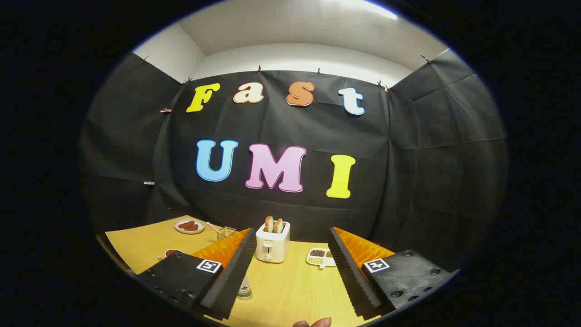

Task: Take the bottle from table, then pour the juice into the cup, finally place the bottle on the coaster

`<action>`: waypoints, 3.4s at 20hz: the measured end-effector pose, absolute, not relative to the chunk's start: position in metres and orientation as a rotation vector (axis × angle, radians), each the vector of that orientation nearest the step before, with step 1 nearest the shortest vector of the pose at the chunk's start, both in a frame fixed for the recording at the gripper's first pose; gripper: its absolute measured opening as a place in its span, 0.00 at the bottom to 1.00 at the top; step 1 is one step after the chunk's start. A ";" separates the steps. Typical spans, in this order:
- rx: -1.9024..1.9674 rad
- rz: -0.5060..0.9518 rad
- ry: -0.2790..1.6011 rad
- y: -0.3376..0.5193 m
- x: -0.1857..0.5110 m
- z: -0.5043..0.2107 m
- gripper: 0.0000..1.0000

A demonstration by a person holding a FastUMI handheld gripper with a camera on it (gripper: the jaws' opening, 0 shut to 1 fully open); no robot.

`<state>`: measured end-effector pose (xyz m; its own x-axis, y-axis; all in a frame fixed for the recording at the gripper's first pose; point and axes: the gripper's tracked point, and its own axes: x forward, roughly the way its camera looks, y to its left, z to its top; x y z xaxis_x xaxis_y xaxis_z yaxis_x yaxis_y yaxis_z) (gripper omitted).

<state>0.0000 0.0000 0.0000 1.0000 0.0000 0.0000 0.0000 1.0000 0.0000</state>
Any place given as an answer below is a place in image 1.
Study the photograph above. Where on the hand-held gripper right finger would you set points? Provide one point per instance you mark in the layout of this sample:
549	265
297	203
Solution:
352	277

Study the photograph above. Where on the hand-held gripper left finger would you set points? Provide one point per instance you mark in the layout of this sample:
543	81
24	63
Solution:
231	281

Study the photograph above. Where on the clear plastic juice bottle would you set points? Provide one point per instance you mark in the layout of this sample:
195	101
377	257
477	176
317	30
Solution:
244	289

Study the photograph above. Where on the white divided dish with beans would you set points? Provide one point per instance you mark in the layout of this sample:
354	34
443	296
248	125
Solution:
320	258

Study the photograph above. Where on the clear drinking glass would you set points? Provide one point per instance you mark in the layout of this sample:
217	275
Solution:
226	233

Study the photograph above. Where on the white toaster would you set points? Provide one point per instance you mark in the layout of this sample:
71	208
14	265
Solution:
271	247

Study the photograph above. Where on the striped drinking straw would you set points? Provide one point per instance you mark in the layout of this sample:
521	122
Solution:
213	227

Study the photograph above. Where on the wooden table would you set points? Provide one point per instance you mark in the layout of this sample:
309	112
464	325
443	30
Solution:
295	290

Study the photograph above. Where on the brown sausage piece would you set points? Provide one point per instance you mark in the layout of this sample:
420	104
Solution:
194	227
185	224

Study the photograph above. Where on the small beige plate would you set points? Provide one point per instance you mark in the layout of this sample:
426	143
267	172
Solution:
189	230

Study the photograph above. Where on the toast slice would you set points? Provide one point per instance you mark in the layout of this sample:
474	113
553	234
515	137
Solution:
268	224
278	225

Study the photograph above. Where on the black backdrop cloth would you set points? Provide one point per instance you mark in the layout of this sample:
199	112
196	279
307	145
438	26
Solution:
272	122

